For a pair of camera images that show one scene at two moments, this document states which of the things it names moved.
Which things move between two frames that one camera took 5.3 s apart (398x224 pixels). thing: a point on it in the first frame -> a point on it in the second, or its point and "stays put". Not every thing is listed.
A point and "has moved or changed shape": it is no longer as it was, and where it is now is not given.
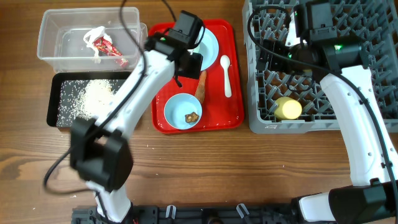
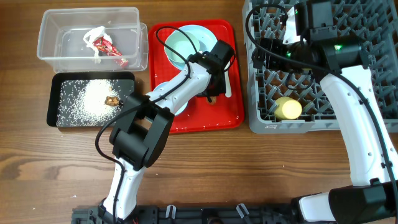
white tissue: x=92 y=35 stays put
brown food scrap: x=191 y=117 has moved or changed shape
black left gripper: x=195 y=70 -> x=219 y=91
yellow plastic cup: x=288 y=109 stays put
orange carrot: x=199 y=93 has moved or changed shape
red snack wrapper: x=103 y=44 stays put
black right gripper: x=275 y=64 stays put
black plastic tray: x=71 y=95 stays put
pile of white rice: x=84 y=98 stays put
